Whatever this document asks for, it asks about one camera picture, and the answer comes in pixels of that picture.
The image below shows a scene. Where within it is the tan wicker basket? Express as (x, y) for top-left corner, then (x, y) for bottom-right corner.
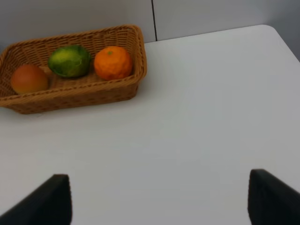
(0, 24), (147, 114)

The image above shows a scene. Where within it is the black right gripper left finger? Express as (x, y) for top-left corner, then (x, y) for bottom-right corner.
(0, 174), (72, 225)

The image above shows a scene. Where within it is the orange mandarin fruit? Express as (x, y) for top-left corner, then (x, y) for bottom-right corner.
(94, 46), (133, 81)

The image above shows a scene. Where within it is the red orange peach fruit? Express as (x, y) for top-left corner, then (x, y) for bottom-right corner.
(11, 64), (49, 94)

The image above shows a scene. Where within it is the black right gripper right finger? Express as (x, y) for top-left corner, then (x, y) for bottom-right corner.
(247, 169), (300, 225)

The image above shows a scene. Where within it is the green round fruit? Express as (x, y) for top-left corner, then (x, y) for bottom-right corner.
(48, 45), (91, 78)

